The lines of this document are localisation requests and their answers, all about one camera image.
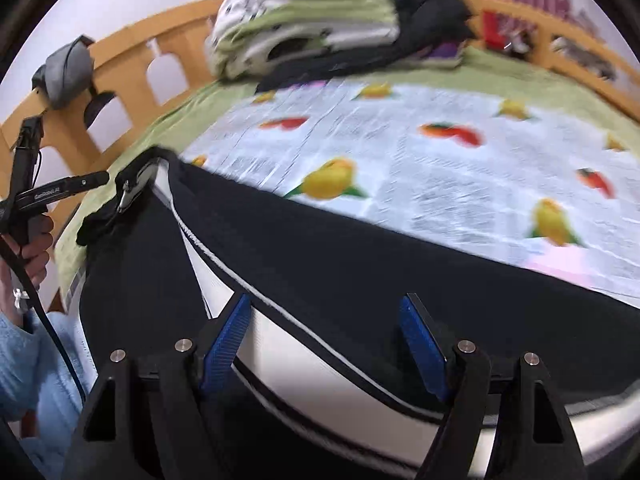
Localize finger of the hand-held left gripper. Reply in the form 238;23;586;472
62;171;110;196
10;117;43;198

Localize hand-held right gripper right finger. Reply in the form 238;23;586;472
398;292;588;480

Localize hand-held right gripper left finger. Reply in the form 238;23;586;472
60;292;253;480

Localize black pants with white waistband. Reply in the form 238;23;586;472
75;146;640;480

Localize person's left forearm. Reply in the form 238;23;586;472
0;310;61;441

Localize person's left hand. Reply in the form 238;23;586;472
0;216;54;330

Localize grey garment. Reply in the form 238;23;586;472
31;35;117;128

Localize person's left leg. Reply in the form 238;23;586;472
30;310;101;480

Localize fruit print tablecloth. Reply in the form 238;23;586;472
182;80;640;311

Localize folded white and green quilt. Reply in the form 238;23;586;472
207;0;401;81

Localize green bed sheet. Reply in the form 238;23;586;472
52;45;640;306

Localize purple cloth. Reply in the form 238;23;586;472
425;42;463;68

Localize red box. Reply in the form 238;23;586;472
450;0;501;46

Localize black jacket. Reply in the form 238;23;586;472
255;0;476;93

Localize wooden bed frame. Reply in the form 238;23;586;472
0;0;640;311

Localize black cable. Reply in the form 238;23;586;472
0;237;88;406

